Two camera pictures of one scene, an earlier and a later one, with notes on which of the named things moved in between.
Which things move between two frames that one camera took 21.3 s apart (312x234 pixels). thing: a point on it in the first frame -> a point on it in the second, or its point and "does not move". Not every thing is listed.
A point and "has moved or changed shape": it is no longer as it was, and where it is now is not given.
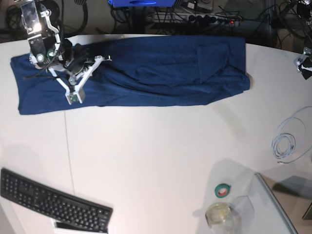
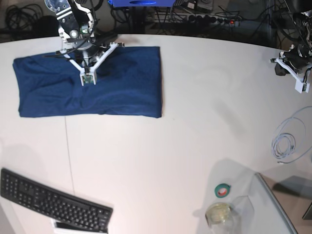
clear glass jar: (220, 217) does not move
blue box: (142, 3) does not move
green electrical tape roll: (222, 190) does not move
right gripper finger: (306, 73) -> (280, 70)
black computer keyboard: (30, 193) does not move
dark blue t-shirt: (142, 69) has moved or changed shape
